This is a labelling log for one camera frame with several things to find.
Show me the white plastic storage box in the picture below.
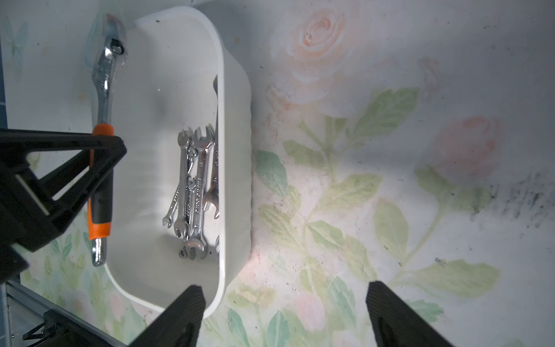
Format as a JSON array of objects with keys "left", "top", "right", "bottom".
[{"left": 106, "top": 7, "right": 251, "bottom": 317}]

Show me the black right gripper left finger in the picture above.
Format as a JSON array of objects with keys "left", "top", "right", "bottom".
[{"left": 129, "top": 285, "right": 206, "bottom": 347}]

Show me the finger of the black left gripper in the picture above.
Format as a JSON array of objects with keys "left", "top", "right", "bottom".
[{"left": 1, "top": 130, "right": 127, "bottom": 283}]

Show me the orange black adjustable wrench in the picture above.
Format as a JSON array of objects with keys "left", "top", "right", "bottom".
[{"left": 88, "top": 14, "right": 128, "bottom": 267}]

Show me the silver ring spanner wrench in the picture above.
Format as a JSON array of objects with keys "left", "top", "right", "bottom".
[{"left": 173, "top": 146, "right": 197, "bottom": 239}]

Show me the silver double open-end wrench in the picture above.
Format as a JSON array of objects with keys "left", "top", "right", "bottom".
[{"left": 180, "top": 125, "right": 215, "bottom": 260}]

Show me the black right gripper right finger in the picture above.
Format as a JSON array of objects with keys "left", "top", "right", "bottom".
[{"left": 366, "top": 281, "right": 452, "bottom": 347}]

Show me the small silver combination wrench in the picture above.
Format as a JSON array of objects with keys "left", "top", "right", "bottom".
[{"left": 162, "top": 130, "right": 192, "bottom": 228}]

